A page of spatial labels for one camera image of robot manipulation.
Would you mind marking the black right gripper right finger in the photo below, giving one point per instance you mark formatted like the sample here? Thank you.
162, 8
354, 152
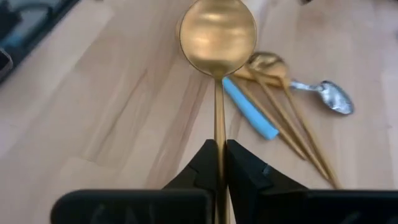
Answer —
264, 199

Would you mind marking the wooden spoon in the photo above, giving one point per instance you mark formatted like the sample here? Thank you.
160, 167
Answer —
217, 37

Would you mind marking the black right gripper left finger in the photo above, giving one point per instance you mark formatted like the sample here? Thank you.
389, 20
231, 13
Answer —
192, 193

